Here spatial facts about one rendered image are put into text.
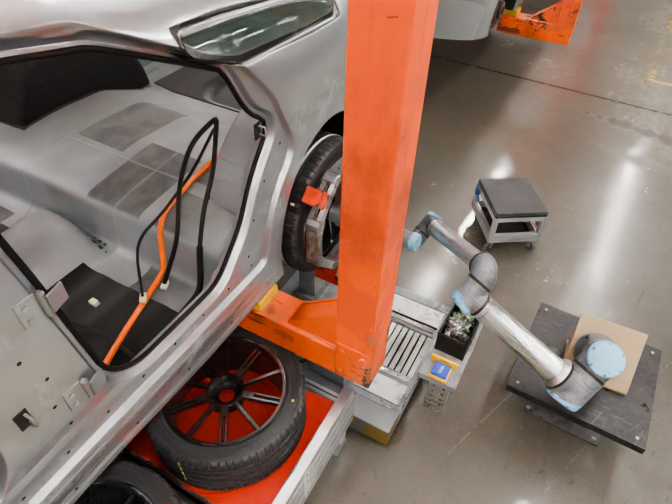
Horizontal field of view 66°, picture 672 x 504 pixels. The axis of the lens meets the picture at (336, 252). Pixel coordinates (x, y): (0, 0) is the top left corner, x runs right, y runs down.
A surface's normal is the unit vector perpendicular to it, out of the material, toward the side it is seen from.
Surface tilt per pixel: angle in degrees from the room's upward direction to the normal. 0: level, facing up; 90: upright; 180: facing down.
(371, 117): 90
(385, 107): 90
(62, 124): 6
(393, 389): 0
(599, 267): 0
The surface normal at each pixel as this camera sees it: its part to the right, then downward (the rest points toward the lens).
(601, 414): 0.02, -0.73
